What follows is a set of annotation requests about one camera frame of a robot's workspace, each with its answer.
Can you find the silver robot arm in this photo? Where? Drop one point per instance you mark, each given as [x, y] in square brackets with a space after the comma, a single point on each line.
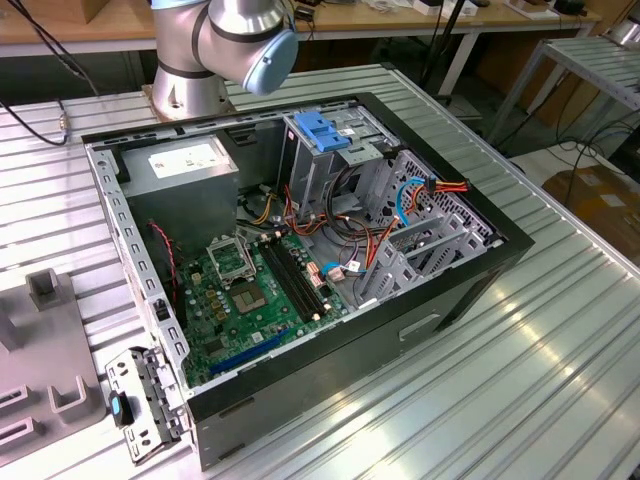
[180, 50]

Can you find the grey metal disk bay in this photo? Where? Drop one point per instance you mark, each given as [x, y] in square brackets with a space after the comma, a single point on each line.
[395, 270]

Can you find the black RAM slot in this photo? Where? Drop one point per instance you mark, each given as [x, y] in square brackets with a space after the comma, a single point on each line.
[297, 277]
[304, 277]
[281, 277]
[289, 277]

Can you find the grey metal drive cage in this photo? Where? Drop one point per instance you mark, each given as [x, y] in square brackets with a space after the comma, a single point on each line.
[320, 170]

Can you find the thin metal locking lever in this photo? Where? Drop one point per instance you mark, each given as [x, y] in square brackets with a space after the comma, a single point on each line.
[251, 255]

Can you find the CPU socket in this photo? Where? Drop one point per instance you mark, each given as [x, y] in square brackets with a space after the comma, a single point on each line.
[248, 298]

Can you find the blue plastic drive latch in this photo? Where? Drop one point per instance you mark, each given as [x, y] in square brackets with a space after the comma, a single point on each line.
[320, 132]

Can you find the green motherboard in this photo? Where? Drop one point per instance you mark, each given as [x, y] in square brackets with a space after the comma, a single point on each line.
[240, 330]

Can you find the black open PC case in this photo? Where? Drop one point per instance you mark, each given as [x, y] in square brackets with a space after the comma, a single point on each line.
[350, 360]

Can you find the blue expansion slot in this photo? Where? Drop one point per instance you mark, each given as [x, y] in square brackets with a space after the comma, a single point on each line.
[250, 351]

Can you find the grey power supply unit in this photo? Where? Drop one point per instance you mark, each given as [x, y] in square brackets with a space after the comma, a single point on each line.
[185, 210]

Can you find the black case fan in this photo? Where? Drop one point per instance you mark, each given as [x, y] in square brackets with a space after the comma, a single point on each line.
[160, 270]

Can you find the small black power adapter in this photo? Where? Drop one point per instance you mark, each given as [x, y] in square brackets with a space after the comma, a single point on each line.
[305, 12]

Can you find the white small boxes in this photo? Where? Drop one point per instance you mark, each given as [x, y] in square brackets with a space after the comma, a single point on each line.
[430, 7]

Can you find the long wooden desk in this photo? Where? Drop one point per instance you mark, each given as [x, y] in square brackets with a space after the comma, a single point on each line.
[120, 32]

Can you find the grey parts rack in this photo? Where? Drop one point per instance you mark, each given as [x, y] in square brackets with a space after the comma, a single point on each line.
[45, 340]

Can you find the metal slat side table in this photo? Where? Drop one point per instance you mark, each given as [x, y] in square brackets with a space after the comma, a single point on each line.
[590, 65]

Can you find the small black device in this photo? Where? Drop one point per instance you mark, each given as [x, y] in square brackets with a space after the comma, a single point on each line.
[570, 6]

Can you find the black plastic supply bracket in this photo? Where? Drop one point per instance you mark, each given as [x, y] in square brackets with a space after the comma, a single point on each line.
[124, 167]

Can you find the square brown base plate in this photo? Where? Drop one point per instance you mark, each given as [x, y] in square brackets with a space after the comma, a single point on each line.
[148, 105]

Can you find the grey hinged slot bracket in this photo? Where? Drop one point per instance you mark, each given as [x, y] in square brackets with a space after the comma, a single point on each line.
[122, 372]

